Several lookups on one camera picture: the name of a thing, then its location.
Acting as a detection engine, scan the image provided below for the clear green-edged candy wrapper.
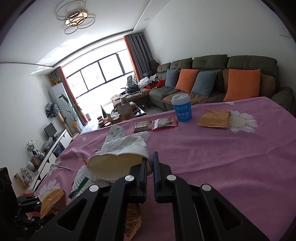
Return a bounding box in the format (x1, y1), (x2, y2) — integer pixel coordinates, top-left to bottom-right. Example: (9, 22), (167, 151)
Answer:
(68, 177), (89, 199)

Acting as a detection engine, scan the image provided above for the white foam fruit net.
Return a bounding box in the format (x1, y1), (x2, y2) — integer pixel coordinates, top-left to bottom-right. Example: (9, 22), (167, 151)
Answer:
(71, 167), (114, 194)

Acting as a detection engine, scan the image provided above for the crushed white paper cup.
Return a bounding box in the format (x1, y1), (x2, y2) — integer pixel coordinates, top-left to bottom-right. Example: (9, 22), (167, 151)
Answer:
(87, 125), (152, 182)

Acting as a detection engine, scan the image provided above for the pink floral tablecloth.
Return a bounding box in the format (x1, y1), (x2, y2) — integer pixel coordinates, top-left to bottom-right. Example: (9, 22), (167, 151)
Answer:
(34, 96), (296, 241)

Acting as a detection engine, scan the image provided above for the white TV cabinet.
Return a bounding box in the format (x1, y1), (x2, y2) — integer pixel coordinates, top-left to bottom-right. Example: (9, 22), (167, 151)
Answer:
(30, 130), (72, 191)

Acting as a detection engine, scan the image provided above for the red snack wrapper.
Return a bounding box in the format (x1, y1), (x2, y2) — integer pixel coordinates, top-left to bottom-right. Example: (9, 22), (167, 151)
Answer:
(151, 115), (178, 131)

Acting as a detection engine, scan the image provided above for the brown kraft snack packet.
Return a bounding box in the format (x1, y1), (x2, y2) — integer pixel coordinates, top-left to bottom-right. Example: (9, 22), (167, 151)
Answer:
(197, 109), (231, 128)

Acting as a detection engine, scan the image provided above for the small black monitor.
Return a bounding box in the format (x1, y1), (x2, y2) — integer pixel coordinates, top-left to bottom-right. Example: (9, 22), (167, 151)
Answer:
(44, 123), (57, 138)

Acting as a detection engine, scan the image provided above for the tan snack wrapper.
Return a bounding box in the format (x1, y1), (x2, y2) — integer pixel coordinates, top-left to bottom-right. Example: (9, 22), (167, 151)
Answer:
(134, 120), (152, 133)

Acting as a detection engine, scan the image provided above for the brown paper bag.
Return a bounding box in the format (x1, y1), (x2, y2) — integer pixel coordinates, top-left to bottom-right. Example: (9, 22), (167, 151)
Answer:
(116, 103), (134, 121)

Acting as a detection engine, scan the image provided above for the tall green potted plant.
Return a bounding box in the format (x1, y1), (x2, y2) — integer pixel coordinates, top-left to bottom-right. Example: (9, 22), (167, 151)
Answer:
(59, 94), (81, 134)

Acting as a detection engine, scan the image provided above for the cluttered coffee table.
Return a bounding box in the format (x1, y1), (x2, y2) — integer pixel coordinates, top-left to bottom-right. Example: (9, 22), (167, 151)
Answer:
(97, 102), (147, 128)

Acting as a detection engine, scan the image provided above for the blue lidded paper cup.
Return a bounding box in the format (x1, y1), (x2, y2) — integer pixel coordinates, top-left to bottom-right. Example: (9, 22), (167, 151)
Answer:
(171, 93), (192, 122)

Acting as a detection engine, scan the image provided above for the blue-grey cushion right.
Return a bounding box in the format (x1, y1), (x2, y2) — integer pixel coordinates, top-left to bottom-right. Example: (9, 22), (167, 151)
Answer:
(191, 71), (217, 97)

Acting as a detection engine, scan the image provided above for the blue-grey cushion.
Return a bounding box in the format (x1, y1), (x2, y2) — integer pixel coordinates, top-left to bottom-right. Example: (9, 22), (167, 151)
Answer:
(191, 71), (217, 97)
(165, 69), (179, 88)

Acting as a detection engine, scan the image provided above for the white floor air conditioner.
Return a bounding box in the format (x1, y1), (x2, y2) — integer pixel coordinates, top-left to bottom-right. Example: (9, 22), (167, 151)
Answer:
(48, 83), (83, 133)

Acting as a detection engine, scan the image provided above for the dark green sofa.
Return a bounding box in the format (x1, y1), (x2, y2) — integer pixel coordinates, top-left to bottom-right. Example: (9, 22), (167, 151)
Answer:
(157, 54), (295, 114)

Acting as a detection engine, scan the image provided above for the orange cushion left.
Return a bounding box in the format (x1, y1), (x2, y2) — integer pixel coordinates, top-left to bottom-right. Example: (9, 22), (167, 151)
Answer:
(176, 69), (199, 93)

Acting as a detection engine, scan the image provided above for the orange cushion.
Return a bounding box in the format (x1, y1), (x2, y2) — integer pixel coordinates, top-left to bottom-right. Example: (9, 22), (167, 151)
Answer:
(223, 69), (261, 102)
(176, 69), (199, 93)

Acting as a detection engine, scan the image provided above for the orange cushion right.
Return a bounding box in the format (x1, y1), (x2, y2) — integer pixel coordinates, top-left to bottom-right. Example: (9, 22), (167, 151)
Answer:
(223, 69), (261, 102)

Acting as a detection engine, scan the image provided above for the blue-grey cushion left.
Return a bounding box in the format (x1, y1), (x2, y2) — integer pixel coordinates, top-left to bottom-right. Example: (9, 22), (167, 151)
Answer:
(165, 69), (179, 88)

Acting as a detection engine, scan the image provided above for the orange grey curtain left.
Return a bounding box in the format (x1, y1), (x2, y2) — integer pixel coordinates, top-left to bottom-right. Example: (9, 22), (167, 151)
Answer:
(49, 66), (88, 126)

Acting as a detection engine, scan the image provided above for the orange grey curtain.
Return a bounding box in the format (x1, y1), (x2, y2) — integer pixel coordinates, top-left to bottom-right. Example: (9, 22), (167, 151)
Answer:
(124, 33), (153, 81)
(49, 66), (88, 126)

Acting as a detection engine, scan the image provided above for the orange grey curtain right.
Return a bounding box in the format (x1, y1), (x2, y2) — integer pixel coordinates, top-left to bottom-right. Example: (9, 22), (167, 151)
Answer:
(124, 33), (153, 81)

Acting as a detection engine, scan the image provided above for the ring ceiling lamp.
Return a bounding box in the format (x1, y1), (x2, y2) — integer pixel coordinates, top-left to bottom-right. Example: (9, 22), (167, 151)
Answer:
(55, 0), (95, 35)

